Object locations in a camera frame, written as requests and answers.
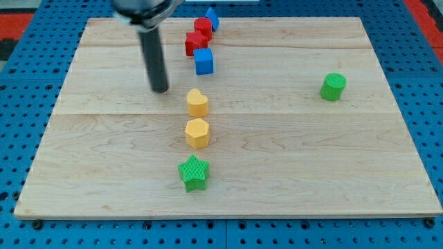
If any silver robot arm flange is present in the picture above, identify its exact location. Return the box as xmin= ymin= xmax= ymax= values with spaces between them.
xmin=111 ymin=0 xmax=184 ymax=29

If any green star block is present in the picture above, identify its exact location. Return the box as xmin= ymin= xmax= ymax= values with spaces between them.
xmin=177 ymin=155 xmax=210 ymax=192

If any red star block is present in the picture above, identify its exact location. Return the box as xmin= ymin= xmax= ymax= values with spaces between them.
xmin=185 ymin=30 xmax=208 ymax=56

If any yellow hexagon block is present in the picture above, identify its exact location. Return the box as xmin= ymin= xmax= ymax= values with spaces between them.
xmin=185 ymin=118 xmax=210 ymax=149

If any yellow heart block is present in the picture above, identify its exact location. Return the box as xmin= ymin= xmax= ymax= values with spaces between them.
xmin=186 ymin=89 xmax=209 ymax=117

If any blue cube block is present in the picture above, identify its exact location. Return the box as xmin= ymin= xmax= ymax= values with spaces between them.
xmin=193 ymin=48 xmax=214 ymax=75

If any red cylinder block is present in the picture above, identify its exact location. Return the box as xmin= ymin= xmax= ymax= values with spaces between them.
xmin=193 ymin=17 xmax=213 ymax=41

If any blue triangle block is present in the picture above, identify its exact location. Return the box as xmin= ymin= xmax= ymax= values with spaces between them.
xmin=205 ymin=7 xmax=220 ymax=32

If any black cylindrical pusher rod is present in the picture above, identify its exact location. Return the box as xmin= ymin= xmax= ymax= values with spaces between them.
xmin=138 ymin=28 xmax=169 ymax=93

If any light wooden board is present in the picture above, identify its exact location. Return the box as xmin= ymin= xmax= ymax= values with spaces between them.
xmin=15 ymin=17 xmax=442 ymax=220

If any green cylinder block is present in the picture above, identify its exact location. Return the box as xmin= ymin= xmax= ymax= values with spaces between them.
xmin=320 ymin=73 xmax=347 ymax=101

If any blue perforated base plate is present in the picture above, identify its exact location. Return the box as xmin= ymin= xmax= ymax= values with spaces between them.
xmin=1 ymin=0 xmax=442 ymax=248

